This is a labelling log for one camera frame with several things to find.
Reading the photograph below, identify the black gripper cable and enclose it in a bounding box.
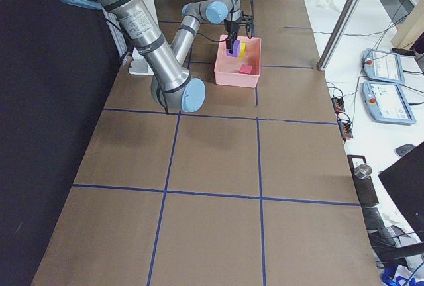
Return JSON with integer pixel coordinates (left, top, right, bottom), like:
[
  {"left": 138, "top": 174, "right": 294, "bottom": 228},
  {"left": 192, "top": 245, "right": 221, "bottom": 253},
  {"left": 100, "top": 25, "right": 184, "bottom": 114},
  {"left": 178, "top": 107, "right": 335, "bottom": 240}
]
[{"left": 197, "top": 0, "right": 256, "bottom": 42}]

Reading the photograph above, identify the pink plastic bin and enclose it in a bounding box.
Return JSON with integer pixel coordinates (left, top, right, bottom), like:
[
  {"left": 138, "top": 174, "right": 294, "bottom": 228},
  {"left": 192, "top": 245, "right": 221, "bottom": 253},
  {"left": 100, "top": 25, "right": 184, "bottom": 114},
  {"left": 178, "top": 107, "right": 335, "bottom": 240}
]
[{"left": 214, "top": 35, "right": 262, "bottom": 88}]

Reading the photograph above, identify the near orange connector box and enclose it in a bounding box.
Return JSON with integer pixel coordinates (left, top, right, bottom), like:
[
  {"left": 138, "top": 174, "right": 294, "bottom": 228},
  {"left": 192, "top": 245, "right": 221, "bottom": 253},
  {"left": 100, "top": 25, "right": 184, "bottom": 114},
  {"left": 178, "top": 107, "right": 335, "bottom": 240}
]
[{"left": 337, "top": 119, "right": 353, "bottom": 141}]

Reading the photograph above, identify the black monitor corner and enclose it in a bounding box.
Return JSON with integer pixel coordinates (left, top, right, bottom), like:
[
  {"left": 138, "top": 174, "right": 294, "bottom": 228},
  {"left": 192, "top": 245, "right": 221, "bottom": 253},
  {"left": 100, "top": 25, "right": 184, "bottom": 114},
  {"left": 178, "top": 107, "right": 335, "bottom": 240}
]
[{"left": 378, "top": 144, "right": 424, "bottom": 240}]

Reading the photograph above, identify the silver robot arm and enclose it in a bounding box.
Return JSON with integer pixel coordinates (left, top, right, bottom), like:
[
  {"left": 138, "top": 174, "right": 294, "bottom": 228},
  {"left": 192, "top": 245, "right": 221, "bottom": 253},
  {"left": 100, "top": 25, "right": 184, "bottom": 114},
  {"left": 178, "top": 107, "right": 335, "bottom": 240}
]
[{"left": 60, "top": 0, "right": 254, "bottom": 113}]

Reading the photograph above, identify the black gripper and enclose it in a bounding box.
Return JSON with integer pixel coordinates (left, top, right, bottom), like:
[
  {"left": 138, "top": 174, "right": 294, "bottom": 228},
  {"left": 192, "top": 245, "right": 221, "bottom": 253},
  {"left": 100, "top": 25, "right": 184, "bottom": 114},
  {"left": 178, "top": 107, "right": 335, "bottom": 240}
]
[{"left": 224, "top": 13, "right": 254, "bottom": 51}]

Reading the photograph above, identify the purple foam block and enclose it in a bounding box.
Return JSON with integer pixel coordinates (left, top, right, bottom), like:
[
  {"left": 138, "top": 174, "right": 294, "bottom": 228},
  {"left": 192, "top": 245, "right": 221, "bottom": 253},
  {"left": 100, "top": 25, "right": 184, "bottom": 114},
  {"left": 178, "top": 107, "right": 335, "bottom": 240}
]
[{"left": 226, "top": 40, "right": 241, "bottom": 58}]

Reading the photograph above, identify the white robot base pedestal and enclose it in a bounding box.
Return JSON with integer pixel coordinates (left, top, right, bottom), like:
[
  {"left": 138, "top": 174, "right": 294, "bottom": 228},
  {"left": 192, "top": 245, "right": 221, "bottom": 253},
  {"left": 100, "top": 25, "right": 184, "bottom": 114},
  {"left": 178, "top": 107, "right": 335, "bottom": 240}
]
[{"left": 112, "top": 0, "right": 164, "bottom": 76}]

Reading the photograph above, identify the yellow foam block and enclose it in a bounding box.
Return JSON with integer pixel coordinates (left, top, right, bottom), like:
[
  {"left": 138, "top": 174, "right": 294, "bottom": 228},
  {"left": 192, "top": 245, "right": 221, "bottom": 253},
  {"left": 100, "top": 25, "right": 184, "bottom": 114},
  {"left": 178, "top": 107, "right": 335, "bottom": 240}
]
[{"left": 238, "top": 42, "right": 246, "bottom": 58}]

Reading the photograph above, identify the near teach pendant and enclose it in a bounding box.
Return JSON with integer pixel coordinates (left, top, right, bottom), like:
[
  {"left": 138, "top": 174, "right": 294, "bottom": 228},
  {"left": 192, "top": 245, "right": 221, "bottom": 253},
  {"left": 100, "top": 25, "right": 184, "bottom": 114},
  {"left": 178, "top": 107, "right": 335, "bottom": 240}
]
[{"left": 362, "top": 81, "right": 416, "bottom": 126}]

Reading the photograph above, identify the aluminium frame post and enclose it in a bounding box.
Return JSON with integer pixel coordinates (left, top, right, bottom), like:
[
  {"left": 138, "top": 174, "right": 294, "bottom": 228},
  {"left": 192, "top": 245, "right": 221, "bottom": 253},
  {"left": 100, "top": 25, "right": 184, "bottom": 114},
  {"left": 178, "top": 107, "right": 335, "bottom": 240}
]
[{"left": 317, "top": 0, "right": 360, "bottom": 72}]

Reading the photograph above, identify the orange connector box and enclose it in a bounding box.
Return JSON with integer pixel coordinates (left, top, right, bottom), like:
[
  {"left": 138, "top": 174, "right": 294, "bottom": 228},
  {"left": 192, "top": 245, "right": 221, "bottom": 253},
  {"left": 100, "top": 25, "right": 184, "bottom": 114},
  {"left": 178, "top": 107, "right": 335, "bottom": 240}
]
[
  {"left": 337, "top": 119, "right": 353, "bottom": 141},
  {"left": 331, "top": 96, "right": 345, "bottom": 113}
]

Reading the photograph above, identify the black plate under cylinder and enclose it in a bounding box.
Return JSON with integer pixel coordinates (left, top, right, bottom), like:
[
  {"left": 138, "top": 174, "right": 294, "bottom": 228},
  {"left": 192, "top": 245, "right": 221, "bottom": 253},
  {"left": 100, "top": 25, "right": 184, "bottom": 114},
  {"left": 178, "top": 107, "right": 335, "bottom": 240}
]
[{"left": 347, "top": 154, "right": 379, "bottom": 207}]

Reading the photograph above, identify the black computer mouse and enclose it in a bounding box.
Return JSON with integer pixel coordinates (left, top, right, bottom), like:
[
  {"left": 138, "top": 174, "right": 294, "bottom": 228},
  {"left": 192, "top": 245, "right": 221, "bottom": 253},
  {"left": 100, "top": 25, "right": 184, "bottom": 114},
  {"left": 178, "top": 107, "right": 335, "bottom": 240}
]
[{"left": 395, "top": 144, "right": 416, "bottom": 157}]

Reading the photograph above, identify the red foam block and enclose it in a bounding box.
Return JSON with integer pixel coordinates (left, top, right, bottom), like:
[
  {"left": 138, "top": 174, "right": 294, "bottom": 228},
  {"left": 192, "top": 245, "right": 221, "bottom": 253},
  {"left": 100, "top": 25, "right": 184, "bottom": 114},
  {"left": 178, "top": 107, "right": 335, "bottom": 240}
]
[{"left": 238, "top": 64, "right": 254, "bottom": 75}]

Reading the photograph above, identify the far teach pendant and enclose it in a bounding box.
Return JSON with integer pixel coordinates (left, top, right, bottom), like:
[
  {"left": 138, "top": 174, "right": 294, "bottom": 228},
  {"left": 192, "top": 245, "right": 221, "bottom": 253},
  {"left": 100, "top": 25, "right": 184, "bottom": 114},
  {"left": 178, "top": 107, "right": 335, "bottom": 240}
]
[{"left": 362, "top": 48, "right": 405, "bottom": 85}]

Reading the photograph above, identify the silver metal cylinder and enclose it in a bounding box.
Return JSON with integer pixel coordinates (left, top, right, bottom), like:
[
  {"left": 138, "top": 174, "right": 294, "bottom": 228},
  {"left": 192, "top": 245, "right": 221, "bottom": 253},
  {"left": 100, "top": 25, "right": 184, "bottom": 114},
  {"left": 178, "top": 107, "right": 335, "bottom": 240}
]
[{"left": 353, "top": 164, "right": 372, "bottom": 180}]

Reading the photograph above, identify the teach pendant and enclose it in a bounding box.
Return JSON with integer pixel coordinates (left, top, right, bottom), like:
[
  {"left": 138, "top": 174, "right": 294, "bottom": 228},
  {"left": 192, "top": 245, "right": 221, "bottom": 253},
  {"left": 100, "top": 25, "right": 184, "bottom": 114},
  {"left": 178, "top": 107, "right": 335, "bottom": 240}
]
[
  {"left": 362, "top": 48, "right": 405, "bottom": 85},
  {"left": 362, "top": 81, "right": 416, "bottom": 126}
]

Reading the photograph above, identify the far orange connector box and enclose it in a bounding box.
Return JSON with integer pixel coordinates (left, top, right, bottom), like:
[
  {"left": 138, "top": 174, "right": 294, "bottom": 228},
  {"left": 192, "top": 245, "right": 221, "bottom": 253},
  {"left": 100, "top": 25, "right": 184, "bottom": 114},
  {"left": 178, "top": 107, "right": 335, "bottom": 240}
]
[{"left": 331, "top": 96, "right": 345, "bottom": 113}]

